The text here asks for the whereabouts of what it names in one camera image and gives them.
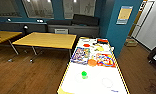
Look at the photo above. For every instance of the low grey bench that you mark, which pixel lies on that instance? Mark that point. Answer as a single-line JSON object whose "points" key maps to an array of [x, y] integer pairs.
{"points": [[14, 26]]}

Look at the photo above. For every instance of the window in blue wall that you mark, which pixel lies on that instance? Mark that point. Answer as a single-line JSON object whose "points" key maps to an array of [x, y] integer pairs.
{"points": [[79, 8], [5, 7], [38, 8]]}

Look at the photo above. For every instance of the red and black box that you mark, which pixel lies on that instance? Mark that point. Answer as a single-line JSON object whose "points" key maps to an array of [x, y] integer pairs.
{"points": [[102, 41]]}

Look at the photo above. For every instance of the cardboard box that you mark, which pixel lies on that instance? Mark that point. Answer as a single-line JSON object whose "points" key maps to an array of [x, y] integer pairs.
{"points": [[131, 42]]}

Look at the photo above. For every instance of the blue purple board game box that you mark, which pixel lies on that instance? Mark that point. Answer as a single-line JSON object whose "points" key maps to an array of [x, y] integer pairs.
{"points": [[80, 55]]}

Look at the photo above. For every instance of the green plastic cup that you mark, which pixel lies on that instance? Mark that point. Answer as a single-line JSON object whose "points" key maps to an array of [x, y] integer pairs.
{"points": [[84, 75]]}

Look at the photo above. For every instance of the small black stand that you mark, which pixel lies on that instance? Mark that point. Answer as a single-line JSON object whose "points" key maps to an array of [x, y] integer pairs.
{"points": [[26, 29]]}

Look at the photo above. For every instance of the small red flat lid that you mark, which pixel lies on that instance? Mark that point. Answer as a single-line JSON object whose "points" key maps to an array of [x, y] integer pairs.
{"points": [[86, 45]]}

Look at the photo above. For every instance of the long yellow wooden table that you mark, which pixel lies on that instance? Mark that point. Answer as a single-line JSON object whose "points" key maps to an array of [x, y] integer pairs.
{"points": [[4, 36], [47, 40]]}

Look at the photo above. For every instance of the small pale wall panel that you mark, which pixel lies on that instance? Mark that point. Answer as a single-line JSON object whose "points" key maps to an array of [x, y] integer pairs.
{"points": [[124, 15]]}

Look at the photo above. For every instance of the black case on cabinet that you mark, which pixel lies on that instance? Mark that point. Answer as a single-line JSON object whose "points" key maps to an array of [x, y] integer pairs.
{"points": [[85, 20]]}

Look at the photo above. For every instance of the blue snack box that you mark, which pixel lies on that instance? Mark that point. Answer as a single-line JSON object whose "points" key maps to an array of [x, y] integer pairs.
{"points": [[105, 60]]}

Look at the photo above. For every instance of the brown wooden door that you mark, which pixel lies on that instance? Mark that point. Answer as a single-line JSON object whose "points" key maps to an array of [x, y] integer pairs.
{"points": [[140, 20]]}

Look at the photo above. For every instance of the yellow game table white top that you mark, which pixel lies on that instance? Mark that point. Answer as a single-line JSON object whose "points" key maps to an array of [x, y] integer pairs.
{"points": [[94, 76]]}

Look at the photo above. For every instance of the grey cabinet with white label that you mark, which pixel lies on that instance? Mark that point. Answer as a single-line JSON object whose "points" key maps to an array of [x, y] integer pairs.
{"points": [[77, 30]]}

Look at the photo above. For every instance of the pale yellow item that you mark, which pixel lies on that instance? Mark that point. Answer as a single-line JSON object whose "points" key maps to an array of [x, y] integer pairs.
{"points": [[99, 48]]}

